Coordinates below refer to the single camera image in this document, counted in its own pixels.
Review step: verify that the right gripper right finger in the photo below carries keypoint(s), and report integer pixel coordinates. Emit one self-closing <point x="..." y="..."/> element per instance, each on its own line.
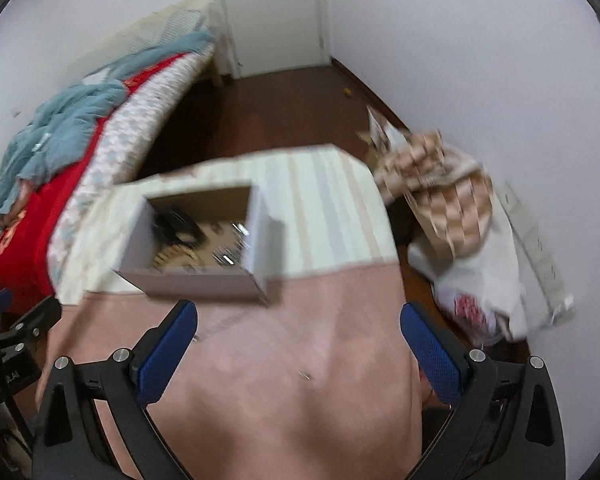
<point x="504" y="421"/>

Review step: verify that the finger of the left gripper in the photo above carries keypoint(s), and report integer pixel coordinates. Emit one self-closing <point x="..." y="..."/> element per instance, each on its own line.
<point x="5" y="300"/>
<point x="34" y="324"/>

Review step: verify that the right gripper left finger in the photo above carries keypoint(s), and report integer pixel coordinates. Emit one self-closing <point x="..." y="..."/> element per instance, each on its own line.
<point x="70" y="441"/>

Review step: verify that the red blanket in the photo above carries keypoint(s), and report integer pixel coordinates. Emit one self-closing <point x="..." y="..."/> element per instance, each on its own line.
<point x="23" y="244"/>

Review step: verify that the white plastic bag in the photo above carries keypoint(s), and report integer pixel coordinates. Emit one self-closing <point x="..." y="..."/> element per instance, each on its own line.
<point x="482" y="293"/>

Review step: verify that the teal blue quilt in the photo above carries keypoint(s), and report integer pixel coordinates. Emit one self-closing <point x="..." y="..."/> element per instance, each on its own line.
<point x="62" y="127"/>

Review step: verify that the black item in box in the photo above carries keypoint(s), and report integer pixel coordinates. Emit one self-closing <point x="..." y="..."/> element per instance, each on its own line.
<point x="176" y="228"/>

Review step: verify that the white power strip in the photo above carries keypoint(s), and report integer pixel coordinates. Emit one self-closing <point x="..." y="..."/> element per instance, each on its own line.
<point x="553" y="303"/>

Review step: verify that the pink table cloth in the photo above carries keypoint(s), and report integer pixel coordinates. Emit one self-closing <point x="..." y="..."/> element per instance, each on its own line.
<point x="237" y="407"/>

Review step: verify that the checkered white mattress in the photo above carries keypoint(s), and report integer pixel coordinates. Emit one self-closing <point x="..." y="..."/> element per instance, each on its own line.
<point x="126" y="138"/>

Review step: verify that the white cardboard box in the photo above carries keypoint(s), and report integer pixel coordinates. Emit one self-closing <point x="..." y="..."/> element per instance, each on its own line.
<point x="211" y="244"/>

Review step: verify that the checkered brown cloth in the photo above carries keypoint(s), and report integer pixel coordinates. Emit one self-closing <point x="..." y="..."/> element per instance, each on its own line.
<point x="449" y="192"/>

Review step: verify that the striped cream mattress pad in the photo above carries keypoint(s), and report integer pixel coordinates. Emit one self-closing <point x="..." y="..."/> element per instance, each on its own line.
<point x="321" y="207"/>

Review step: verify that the white door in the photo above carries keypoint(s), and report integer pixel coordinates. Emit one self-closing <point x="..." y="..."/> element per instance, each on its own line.
<point x="271" y="36"/>

